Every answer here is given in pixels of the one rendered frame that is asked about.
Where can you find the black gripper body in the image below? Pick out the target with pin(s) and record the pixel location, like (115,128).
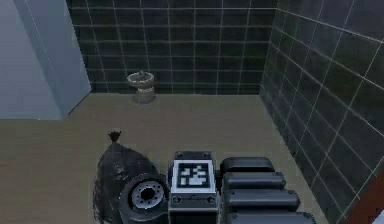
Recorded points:
(145,196)

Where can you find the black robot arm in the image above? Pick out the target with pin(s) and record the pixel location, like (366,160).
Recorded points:
(253,196)

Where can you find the black tied garbage bag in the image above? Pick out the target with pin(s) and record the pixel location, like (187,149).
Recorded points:
(116,166)

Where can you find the red brown cabinet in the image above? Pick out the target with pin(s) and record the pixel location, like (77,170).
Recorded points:
(366,206)

